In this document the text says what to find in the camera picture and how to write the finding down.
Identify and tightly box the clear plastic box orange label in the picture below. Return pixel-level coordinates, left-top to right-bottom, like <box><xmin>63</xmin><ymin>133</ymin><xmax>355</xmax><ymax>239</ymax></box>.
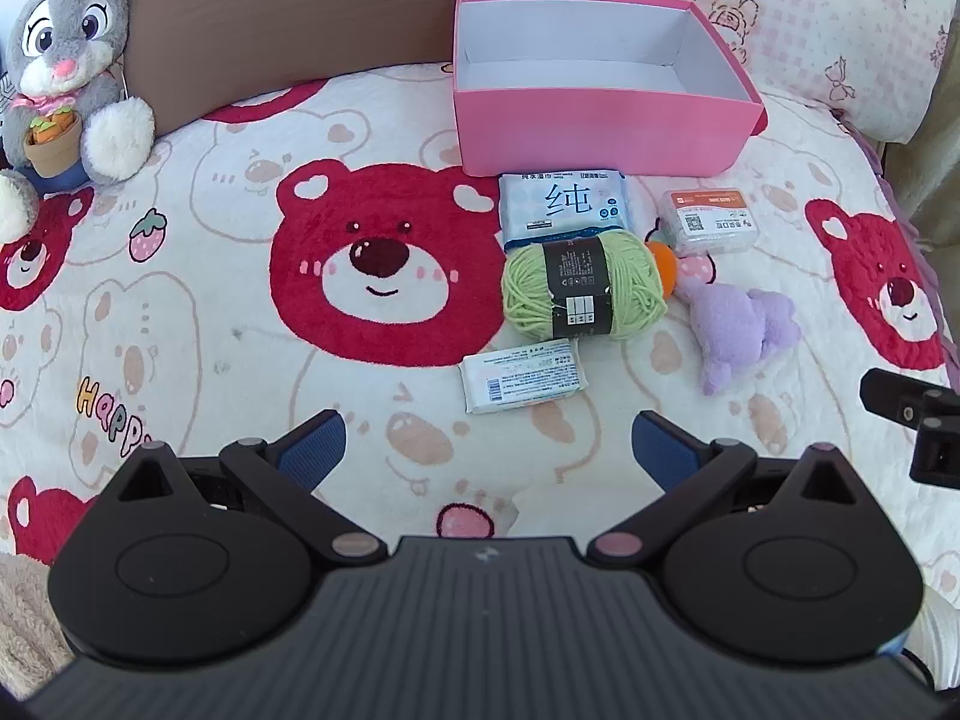
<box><xmin>661</xmin><ymin>187</ymin><xmax>758</xmax><ymax>257</ymax></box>

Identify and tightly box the pink cardboard box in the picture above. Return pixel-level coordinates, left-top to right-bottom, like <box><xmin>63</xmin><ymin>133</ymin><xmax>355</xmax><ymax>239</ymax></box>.
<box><xmin>452</xmin><ymin>0</ymin><xmax>767</xmax><ymax>177</ymax></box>

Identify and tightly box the golden beige fabric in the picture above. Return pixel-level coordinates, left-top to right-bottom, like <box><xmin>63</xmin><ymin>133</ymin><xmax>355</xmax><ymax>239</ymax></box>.
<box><xmin>877</xmin><ymin>22</ymin><xmax>960</xmax><ymax>271</ymax></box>

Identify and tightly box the small white tissue pack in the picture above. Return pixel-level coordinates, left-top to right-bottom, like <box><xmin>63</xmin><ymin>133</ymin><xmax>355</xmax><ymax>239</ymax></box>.
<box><xmin>459</xmin><ymin>339</ymin><xmax>590</xmax><ymax>415</ymax></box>

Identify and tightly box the beige fluffy cloth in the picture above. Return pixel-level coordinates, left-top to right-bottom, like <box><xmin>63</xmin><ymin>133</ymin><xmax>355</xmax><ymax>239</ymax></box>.
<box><xmin>0</xmin><ymin>551</ymin><xmax>76</xmax><ymax>698</ymax></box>

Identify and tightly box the brown pillow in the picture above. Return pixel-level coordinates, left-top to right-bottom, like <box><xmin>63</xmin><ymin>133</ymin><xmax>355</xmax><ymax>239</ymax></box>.
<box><xmin>120</xmin><ymin>0</ymin><xmax>563</xmax><ymax>140</ymax></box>

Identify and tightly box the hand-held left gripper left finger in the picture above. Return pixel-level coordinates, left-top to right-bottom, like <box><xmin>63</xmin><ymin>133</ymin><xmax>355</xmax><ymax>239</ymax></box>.
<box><xmin>101</xmin><ymin>410</ymin><xmax>387</xmax><ymax>567</ymax></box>

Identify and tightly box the pink checked pillow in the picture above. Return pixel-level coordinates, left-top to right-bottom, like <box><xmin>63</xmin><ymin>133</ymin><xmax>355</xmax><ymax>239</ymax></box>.
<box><xmin>562</xmin><ymin>0</ymin><xmax>957</xmax><ymax>143</ymax></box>

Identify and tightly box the purple plush toy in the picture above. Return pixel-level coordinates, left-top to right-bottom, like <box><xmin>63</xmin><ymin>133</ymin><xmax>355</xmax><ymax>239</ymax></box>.
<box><xmin>675</xmin><ymin>275</ymin><xmax>802</xmax><ymax>398</ymax></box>

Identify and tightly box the green yarn ball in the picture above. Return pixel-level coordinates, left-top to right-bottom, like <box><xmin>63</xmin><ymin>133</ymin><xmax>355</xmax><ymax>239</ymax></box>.
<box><xmin>501</xmin><ymin>229</ymin><xmax>668</xmax><ymax>342</ymax></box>

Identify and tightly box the grey rabbit plush toy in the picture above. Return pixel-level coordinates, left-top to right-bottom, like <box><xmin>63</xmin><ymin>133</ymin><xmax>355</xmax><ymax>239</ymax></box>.
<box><xmin>0</xmin><ymin>0</ymin><xmax>156</xmax><ymax>241</ymax></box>

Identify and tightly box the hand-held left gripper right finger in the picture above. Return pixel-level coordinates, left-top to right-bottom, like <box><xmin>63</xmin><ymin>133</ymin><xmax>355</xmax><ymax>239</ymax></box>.
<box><xmin>587</xmin><ymin>411</ymin><xmax>863</xmax><ymax>567</ymax></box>

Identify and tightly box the orange ball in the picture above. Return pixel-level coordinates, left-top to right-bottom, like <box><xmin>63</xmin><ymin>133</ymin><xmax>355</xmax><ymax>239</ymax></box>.
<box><xmin>646</xmin><ymin>240</ymin><xmax>680</xmax><ymax>293</ymax></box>

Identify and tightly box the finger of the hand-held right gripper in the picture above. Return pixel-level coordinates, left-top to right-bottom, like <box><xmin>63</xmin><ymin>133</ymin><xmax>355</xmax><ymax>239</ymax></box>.
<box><xmin>860</xmin><ymin>367</ymin><xmax>960</xmax><ymax>432</ymax></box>
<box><xmin>910</xmin><ymin>420</ymin><xmax>960</xmax><ymax>490</ymax></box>

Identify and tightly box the blue wet wipes pack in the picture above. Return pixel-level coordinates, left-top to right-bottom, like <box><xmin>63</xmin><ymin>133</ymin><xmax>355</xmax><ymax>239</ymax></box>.
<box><xmin>499</xmin><ymin>169</ymin><xmax>631</xmax><ymax>252</ymax></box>

